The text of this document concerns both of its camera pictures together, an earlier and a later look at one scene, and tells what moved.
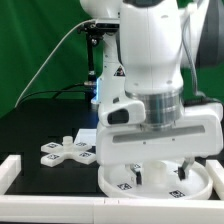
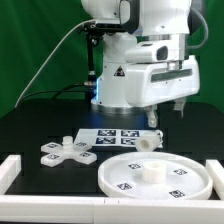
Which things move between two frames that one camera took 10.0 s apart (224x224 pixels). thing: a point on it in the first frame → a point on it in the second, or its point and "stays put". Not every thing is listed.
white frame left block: [9, 170] stays put
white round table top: [120, 179] stays put
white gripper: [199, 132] → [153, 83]
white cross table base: [55, 153] stays put
